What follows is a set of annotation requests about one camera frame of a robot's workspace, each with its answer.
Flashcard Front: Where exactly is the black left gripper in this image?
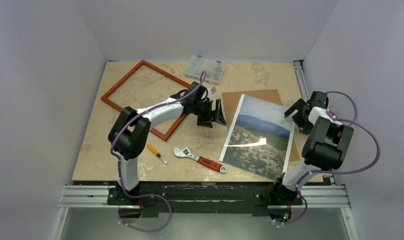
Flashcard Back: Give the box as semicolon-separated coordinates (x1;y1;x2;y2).
192;99;226;129

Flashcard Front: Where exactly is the brown fibreboard backing board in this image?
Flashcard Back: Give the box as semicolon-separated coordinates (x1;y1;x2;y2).
222;89;301;162

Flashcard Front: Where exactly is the landscape photo with flowers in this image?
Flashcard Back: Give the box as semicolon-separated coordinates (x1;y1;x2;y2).
219;94;295;180

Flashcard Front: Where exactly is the yellow handled screwdriver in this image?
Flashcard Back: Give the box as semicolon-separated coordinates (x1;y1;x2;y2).
147;144;167;164

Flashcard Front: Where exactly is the red wooden photo frame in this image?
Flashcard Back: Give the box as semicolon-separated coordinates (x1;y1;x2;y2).
100;59;192;142

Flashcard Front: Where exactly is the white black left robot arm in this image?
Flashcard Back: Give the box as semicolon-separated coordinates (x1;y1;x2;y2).
108;81;226;205

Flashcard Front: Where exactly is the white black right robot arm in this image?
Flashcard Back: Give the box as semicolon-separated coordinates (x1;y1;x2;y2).
270;91;354;204

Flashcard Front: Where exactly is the clear plastic organizer box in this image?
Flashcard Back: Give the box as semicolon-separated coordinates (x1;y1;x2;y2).
184;55;226;85

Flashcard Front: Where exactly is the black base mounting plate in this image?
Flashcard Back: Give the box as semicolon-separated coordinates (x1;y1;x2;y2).
107;181;302;219

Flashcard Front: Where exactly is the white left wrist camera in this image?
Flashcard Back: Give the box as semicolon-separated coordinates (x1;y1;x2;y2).
206;87;216;100

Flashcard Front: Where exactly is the aluminium right side rail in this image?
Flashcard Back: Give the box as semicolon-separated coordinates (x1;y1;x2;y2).
293;60;310;101

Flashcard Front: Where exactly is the aluminium rail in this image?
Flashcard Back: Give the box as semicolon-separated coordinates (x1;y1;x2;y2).
58;185;351;209
293;60;310;101

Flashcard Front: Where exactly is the red handled adjustable wrench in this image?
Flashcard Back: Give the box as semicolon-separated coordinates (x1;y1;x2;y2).
173;146;227;174

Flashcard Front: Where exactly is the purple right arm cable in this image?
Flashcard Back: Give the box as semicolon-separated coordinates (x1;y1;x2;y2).
273;91;381;227

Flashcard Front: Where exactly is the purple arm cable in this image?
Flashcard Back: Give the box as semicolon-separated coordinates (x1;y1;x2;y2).
109;70;207;233
273;91;381;227

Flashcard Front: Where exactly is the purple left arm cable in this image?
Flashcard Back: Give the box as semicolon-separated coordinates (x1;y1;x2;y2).
109;70;207;233

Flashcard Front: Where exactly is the aluminium front rail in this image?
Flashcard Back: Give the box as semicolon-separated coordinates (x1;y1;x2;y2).
58;185;351;209

